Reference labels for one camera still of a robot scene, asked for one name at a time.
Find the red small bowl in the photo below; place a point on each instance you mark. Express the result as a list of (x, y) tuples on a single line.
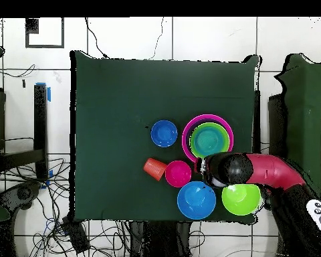
[(178, 174)]

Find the turquoise bowl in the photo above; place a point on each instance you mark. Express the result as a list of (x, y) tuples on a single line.
[(209, 140)]

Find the pink large bowl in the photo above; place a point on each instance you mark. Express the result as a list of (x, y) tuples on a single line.
[(183, 139)]

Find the purple shallow bowl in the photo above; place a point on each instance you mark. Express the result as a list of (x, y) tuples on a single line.
[(188, 136)]

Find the blue large bowl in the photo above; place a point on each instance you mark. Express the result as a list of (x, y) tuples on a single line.
[(196, 200)]

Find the lime green large bowl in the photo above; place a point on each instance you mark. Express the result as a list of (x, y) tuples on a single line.
[(240, 200), (225, 142)]

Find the orange cup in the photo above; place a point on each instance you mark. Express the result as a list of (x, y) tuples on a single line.
[(154, 169)]

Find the dark blue small bowl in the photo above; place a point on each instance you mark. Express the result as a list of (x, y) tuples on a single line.
[(164, 133)]

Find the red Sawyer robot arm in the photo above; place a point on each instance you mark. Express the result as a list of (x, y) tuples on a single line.
[(272, 170)]

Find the dark green table cloth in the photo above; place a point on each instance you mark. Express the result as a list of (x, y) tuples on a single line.
[(123, 93)]

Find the black floor box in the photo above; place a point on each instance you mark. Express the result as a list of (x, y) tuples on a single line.
[(76, 235)]

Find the blue tape strip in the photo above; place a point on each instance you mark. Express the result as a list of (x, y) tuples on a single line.
[(49, 93)]

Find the black stand base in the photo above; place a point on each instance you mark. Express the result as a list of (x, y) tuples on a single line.
[(24, 192)]

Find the black post stand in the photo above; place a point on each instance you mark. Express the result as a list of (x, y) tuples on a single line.
[(40, 128)]

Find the black square floor frame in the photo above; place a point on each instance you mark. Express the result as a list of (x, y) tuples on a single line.
[(31, 25)]

